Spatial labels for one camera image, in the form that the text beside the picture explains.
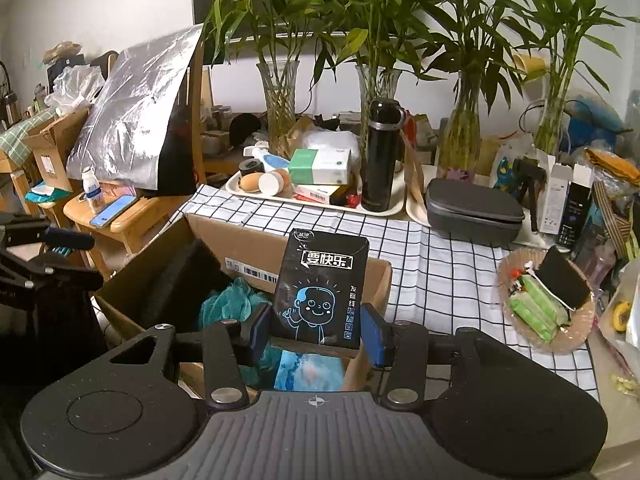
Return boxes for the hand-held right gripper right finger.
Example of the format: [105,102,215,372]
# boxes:
[361,304,531,406]

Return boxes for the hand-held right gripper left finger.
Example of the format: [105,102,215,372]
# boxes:
[102,304,273,406]

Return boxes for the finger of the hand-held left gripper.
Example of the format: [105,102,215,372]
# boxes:
[0,212,97,256]
[0,250,104,292]

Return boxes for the teal cloth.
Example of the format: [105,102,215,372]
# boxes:
[200,277,282,387]

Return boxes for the light blue soft packet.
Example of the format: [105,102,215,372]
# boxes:
[274,350,352,394]

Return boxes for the black cartoon tissue packet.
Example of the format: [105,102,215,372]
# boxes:
[271,228,370,352]

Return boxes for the brown cardboard box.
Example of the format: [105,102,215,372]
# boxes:
[95,212,393,401]

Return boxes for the smartphone with blue screen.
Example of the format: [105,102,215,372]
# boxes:
[90,193,139,229]

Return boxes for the small white bottle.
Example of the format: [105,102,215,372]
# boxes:
[81,167,106,212]

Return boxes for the wooden chair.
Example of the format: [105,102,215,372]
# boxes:
[64,50,212,281]

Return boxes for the open cardboard carton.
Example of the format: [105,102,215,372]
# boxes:
[22,109,92,197]

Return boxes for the checkered white tablecloth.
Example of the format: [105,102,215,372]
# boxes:
[170,182,601,402]

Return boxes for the green checkered cloth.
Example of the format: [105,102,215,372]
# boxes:
[0,110,57,162]

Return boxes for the white plastic tray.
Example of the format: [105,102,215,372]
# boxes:
[225,166,407,219]
[406,165,437,229]

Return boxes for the silver foil bag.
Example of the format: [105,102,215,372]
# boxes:
[66,24,206,197]

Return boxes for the orange jar with white lid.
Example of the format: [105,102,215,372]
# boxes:
[258,169,291,199]

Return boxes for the white box with barcode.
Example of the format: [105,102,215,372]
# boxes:
[292,184,347,206]

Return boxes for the white plastic bag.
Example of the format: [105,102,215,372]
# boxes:
[47,65,107,117]

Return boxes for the grey hard case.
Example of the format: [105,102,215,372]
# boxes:
[425,178,526,249]

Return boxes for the green wipes packets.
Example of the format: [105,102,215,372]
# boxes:
[510,280,571,345]

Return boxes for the white and blue spray bottle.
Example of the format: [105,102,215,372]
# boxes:
[243,145,291,174]

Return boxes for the black thermos bottle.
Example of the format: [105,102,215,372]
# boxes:
[361,99,405,213]

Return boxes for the green and white tissue pack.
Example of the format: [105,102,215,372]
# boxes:
[289,149,354,186]

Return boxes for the brown paper bag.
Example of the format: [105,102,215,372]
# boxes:
[400,115,427,207]
[281,116,314,161]

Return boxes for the clear plastic bag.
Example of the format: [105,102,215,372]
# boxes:
[302,130,362,166]

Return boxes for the black flat pouch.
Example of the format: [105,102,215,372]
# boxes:
[536,246,592,312]

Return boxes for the woven basket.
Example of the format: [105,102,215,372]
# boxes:
[496,247,597,357]

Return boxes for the black cloth cap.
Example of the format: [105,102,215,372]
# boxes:
[230,112,264,144]

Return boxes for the white printed shopping bag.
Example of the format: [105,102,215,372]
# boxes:
[492,135,542,197]

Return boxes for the small black tripod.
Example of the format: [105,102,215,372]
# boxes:
[515,157,549,234]

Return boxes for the lucky bamboo in glass vase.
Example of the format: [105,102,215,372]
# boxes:
[515,0,623,157]
[180,0,326,157]
[420,0,531,182]
[305,0,441,111]

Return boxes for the tall white carton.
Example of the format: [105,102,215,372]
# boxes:
[537,152,572,234]

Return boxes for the tall black carton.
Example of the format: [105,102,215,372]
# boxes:
[557,165,594,254]

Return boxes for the yellow cloth bag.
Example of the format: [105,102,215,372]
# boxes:
[585,146,640,184]

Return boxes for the blue plastic bag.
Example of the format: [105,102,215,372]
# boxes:
[565,91,627,137]

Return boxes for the striped strap bag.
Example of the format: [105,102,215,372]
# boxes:
[592,180,640,262]

